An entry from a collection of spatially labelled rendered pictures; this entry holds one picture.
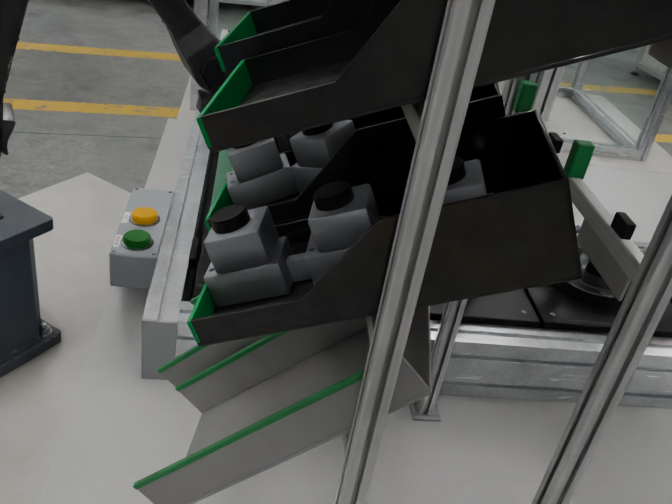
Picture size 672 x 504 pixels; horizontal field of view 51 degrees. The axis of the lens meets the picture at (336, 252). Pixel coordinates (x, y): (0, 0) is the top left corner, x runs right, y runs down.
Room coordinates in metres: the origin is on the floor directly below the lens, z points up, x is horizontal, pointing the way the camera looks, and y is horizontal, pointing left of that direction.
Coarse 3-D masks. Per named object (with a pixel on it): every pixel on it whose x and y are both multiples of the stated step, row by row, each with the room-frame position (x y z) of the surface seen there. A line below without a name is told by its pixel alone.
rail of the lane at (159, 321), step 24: (192, 144) 1.24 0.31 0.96; (192, 168) 1.15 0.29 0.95; (192, 192) 1.05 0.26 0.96; (168, 216) 0.96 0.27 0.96; (192, 216) 0.97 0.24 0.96; (168, 240) 0.89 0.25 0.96; (192, 240) 0.89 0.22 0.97; (168, 264) 0.83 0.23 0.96; (192, 264) 0.84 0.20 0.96; (168, 288) 0.78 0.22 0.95; (144, 312) 0.71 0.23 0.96; (168, 312) 0.72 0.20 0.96; (144, 336) 0.69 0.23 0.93; (168, 336) 0.70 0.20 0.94; (144, 360) 0.69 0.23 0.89; (168, 360) 0.70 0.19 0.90
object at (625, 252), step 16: (416, 112) 0.42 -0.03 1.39; (512, 112) 0.71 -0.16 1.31; (416, 128) 0.41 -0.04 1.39; (560, 160) 0.59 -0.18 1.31; (576, 192) 0.53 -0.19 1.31; (592, 192) 0.53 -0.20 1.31; (592, 208) 0.50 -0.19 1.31; (592, 224) 0.49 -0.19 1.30; (608, 224) 0.47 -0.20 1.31; (608, 240) 0.46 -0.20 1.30; (624, 240) 0.45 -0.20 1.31; (624, 256) 0.44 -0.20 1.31; (640, 256) 0.43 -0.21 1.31; (368, 320) 0.42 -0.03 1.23
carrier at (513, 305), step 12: (468, 300) 0.86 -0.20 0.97; (480, 300) 0.86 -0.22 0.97; (492, 300) 0.87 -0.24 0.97; (504, 300) 0.87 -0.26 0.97; (516, 300) 0.88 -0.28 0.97; (528, 300) 0.88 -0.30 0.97; (432, 312) 0.81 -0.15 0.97; (468, 312) 0.82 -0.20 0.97; (480, 312) 0.83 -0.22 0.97; (492, 312) 0.84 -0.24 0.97; (504, 312) 0.84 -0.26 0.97; (516, 312) 0.85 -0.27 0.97; (528, 312) 0.85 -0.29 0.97; (504, 324) 0.82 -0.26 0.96; (516, 324) 0.83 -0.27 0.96; (528, 324) 0.83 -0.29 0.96
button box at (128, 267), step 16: (144, 192) 1.02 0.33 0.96; (160, 192) 1.03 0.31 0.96; (128, 208) 0.96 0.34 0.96; (160, 208) 0.98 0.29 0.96; (128, 224) 0.91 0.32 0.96; (160, 224) 0.93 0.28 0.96; (160, 240) 0.89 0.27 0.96; (112, 256) 0.83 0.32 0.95; (128, 256) 0.83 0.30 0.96; (144, 256) 0.84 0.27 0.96; (112, 272) 0.83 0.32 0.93; (128, 272) 0.83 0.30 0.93; (144, 272) 0.84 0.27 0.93; (144, 288) 0.84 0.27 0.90
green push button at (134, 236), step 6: (126, 234) 0.87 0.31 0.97; (132, 234) 0.87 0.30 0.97; (138, 234) 0.87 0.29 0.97; (144, 234) 0.88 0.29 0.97; (126, 240) 0.85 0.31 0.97; (132, 240) 0.85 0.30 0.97; (138, 240) 0.86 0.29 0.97; (144, 240) 0.86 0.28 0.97; (150, 240) 0.87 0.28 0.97; (132, 246) 0.85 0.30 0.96; (138, 246) 0.85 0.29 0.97; (144, 246) 0.86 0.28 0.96
